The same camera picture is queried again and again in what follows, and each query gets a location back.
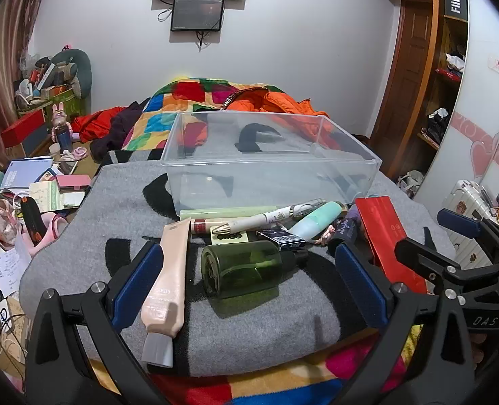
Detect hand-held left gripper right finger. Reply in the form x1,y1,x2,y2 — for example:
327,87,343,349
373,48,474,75
334,242,478,405

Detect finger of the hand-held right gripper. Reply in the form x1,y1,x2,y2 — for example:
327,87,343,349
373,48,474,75
394,236,499,296
436,208,499,262

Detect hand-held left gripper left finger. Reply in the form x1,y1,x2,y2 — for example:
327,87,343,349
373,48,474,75
24,240,166,405

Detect pink cosmetic tube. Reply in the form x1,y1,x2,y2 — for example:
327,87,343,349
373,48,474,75
141,218,191,368

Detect purple bottle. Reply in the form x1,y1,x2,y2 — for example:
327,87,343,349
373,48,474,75
334,215,362,243

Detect pink charm with beaded strap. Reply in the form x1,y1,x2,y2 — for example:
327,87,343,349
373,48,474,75
317,224,338,246

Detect mint green bottle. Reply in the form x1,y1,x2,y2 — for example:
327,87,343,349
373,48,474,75
291,201,345,241

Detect green glass bottle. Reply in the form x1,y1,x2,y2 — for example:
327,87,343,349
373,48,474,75
201,240,310,300

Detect clear plastic storage bin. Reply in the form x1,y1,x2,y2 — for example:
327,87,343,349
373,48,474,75
161,111,382,217

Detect white suitcase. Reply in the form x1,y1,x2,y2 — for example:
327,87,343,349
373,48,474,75
441,179,499,271

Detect white bag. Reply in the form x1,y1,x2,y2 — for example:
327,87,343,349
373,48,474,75
397,170,424,197

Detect grey and black blanket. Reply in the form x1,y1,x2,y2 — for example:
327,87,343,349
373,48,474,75
19,150,457,378

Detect beige tube with red band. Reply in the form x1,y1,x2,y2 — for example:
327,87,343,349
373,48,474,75
190,218,233,235

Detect dark blue small box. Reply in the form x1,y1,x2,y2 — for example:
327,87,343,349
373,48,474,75
256,228,307,250

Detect dark items on shelf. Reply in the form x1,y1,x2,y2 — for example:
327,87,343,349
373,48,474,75
422,109,451,145

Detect yellow printed small box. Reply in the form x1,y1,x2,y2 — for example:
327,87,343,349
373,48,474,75
211,232,251,246

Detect light green stick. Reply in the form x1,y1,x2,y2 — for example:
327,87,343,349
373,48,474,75
179,205,280,221

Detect white sliding door pink hearts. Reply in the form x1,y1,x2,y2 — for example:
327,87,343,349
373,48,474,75
414,0,499,220

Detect flat pink box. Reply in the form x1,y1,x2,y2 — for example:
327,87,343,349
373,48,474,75
55,174,92,191

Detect black oval case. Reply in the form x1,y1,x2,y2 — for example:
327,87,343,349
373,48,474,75
20,197,50,246

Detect pale green booklet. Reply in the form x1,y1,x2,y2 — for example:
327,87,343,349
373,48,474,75
30,181,65,214

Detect white floral pen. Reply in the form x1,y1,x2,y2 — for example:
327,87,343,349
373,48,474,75
211,199,327,236

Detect handwritten paper sheets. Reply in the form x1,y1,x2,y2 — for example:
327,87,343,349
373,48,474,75
0,236,33,297

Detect pink pouch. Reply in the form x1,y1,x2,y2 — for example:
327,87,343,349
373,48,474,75
0,197,22,248

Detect dark purple garment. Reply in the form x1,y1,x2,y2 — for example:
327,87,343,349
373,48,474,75
90,100,151,162

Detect blue notebook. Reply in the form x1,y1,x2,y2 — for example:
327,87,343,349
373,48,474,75
0,157,54,193

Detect folded clothes on shelf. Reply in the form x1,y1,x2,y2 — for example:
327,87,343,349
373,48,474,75
435,50,464,79

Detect colourful patchwork blanket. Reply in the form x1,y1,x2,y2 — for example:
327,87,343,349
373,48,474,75
89,77,423,405

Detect wooden wardrobe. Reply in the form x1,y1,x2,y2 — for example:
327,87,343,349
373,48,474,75
355,0,470,178

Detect red garment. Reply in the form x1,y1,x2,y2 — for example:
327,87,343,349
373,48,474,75
71,107,127,143

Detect pink bunny figure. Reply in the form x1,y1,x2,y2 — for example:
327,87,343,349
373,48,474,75
51,103,72,143

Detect long red box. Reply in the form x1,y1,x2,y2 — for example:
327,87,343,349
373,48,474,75
0,110,48,149

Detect green box of clutter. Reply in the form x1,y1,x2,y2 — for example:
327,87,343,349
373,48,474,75
17,86,86,119

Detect orange jacket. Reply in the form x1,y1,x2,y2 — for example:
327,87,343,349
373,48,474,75
218,86,259,112
182,84,339,150

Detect black box on shelf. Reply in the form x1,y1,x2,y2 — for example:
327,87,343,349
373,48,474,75
442,0,470,22

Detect small wall monitor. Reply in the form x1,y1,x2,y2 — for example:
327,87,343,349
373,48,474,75
170,0,225,31

